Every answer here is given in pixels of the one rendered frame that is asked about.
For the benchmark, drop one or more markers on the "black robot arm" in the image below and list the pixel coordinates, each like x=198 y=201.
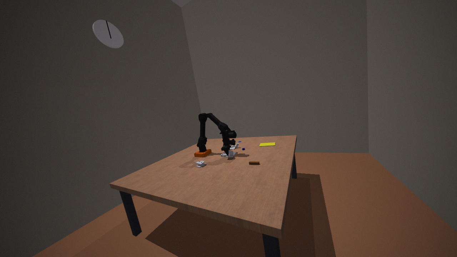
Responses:
x=225 y=131

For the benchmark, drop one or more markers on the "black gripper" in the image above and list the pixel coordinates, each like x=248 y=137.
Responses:
x=225 y=147

